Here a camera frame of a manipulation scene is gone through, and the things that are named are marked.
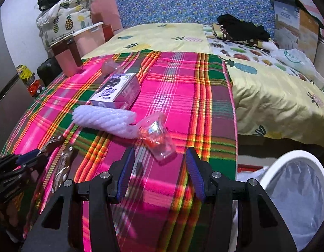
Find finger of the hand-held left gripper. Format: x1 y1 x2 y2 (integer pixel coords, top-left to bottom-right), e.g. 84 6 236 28
0 149 41 171
0 154 48 187

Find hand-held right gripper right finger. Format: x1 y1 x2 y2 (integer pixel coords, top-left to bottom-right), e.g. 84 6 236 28
186 147 296 252

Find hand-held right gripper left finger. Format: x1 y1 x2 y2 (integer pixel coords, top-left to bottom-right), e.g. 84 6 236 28
22 147 136 252

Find shiny brown snack wrapper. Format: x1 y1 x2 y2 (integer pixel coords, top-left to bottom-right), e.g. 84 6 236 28
40 136 78 189

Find clear cup with red scraps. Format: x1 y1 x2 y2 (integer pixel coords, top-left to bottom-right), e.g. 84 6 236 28
137 112 177 162

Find long white foam net sleeve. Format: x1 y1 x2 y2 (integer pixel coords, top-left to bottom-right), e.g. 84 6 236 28
72 104 141 139

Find white round trash bin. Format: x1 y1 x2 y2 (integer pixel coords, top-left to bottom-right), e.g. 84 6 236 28
237 150 324 252

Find purple milk carton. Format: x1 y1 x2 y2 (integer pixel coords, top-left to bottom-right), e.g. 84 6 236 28
90 73 141 110

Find clear plastic cup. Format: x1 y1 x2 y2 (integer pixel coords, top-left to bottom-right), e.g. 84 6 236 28
101 58 124 77

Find red packet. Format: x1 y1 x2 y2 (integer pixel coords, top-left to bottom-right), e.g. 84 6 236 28
28 79 46 97

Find grey refrigerator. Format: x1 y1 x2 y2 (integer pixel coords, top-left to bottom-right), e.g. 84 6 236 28
0 10 34 153

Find pink green plaid tablecloth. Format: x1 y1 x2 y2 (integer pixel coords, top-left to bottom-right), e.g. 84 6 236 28
0 50 240 252

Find yellow packet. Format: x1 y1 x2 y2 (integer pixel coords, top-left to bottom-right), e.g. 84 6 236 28
16 64 36 81

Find black bag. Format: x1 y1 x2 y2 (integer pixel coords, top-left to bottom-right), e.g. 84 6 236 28
37 57 64 87

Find yellow pineapple bedding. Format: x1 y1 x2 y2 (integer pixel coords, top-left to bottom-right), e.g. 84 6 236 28
82 22 324 147

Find pink mug with brown lid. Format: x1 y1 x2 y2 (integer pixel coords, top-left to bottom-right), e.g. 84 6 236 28
50 37 84 76

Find translucent white bin liner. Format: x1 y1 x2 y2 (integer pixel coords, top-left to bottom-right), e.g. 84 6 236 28
267 157 324 252

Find white fruit print cloth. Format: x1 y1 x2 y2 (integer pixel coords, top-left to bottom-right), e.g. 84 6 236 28
204 25 316 83

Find pink storage bin white lid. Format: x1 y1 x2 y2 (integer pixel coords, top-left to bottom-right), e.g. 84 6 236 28
72 22 106 55

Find pineapple print folded quilt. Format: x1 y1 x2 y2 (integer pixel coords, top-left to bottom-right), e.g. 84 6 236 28
36 0 97 49

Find brown polka dot cloth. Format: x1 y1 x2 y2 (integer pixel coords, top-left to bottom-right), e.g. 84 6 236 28
212 24 273 49

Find white plastic bag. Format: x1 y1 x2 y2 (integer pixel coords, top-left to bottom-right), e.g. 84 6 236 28
269 48 324 84

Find black crumpled clothes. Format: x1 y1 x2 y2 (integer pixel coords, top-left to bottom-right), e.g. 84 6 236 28
217 14 270 42

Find printed cardboard box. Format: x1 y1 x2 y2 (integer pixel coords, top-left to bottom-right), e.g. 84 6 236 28
273 0 320 63

